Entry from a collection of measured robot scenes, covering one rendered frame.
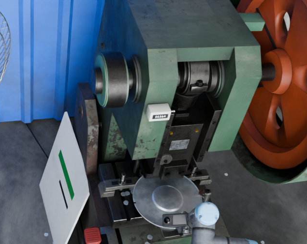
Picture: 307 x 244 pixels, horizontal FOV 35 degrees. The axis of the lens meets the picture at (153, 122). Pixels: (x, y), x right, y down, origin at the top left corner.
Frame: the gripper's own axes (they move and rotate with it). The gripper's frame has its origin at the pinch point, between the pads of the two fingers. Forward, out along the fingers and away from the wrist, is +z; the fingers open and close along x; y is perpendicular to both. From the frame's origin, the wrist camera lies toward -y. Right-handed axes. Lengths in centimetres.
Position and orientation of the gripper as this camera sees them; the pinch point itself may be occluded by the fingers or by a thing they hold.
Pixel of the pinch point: (178, 227)
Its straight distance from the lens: 193.1
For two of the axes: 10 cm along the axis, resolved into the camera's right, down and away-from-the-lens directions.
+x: 0.3, -9.4, 3.5
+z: -1.8, 3.4, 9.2
